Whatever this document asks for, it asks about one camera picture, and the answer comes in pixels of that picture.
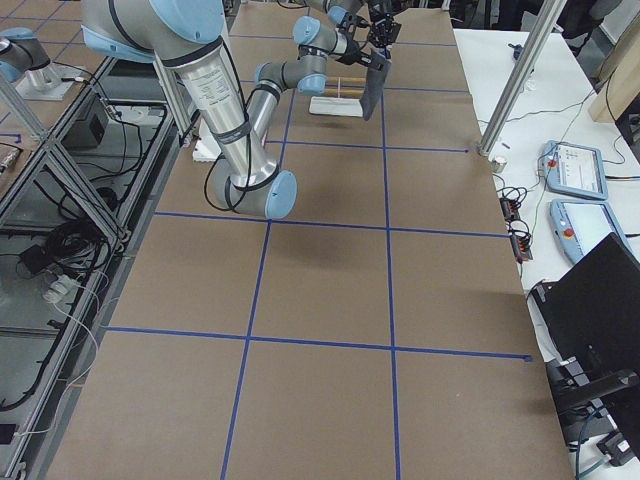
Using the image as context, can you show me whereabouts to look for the teach pendant lower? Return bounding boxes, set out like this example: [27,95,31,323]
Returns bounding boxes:
[550,199,630,264]

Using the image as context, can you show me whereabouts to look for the teach pendant upper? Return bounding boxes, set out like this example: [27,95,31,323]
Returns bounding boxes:
[539,140,608,200]

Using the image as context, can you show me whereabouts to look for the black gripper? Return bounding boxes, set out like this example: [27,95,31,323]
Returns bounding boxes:
[367,15,402,49]
[339,30,385,70]

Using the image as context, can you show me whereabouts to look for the white rack base plate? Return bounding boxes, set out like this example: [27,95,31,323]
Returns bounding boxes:
[309,96,363,118]

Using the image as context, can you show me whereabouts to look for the wooden rack rod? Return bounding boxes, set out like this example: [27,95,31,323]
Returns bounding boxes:
[322,88,363,98]
[326,77,366,87]

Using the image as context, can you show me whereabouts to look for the teach pendant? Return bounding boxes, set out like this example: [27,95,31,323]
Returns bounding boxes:
[539,140,608,200]
[550,199,630,264]

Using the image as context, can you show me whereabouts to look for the wooden rack rod left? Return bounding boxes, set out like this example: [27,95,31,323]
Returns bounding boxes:
[326,77,366,87]

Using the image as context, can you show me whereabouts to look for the wooden rack rod right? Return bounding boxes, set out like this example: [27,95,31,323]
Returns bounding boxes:
[322,88,363,98]

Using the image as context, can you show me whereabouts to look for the aluminium frame post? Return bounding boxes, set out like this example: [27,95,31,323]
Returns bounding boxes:
[477,0,566,157]

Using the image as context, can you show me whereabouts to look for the grey blue towel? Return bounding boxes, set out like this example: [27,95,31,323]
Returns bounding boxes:
[359,50,392,121]

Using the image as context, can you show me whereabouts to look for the black monitor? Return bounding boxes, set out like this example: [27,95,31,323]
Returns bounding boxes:
[532,231,640,401]

